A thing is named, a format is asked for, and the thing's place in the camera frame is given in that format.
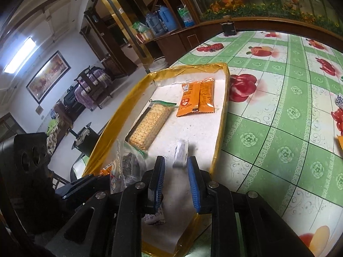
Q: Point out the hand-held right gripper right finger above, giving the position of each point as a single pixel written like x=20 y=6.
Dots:
x=194 y=187

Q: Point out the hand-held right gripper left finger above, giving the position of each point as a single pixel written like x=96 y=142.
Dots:
x=158 y=182

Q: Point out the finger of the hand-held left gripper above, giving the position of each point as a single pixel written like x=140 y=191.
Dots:
x=80 y=187

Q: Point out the orange snack packet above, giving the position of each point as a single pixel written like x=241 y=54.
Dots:
x=189 y=99
x=107 y=170
x=206 y=96

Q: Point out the clear bag of dark snack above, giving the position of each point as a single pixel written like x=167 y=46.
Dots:
x=128 y=168

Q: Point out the small white printed candy packet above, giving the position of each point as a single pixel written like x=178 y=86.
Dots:
x=155 y=218
x=339 y=101

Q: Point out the small plain white candy packet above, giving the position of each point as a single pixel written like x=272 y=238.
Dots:
x=181 y=152

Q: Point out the white box with yellow tape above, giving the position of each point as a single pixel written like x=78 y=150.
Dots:
x=193 y=133

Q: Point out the cracker packet with green ends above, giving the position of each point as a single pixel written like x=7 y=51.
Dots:
x=150 y=128

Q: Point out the yellow-orange snack packet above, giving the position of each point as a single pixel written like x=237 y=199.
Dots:
x=340 y=143

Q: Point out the small black stool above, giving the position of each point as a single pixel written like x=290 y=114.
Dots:
x=85 y=139

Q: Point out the chairs with purple cloth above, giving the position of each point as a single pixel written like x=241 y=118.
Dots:
x=92 y=85

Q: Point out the green fruit-print tablecloth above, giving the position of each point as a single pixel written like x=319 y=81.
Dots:
x=281 y=128

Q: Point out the white bucket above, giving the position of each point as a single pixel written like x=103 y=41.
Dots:
x=158 y=64

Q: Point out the ceiling light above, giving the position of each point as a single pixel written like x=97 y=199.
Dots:
x=20 y=55

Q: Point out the dark wooden shelf unit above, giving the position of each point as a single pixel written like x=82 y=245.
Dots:
x=107 y=48

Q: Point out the green and white bag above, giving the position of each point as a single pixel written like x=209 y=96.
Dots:
x=140 y=26

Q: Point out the gold-framed glass cabinet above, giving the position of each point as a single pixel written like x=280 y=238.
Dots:
x=126 y=13

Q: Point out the framed wall painting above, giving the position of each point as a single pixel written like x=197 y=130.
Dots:
x=48 y=76

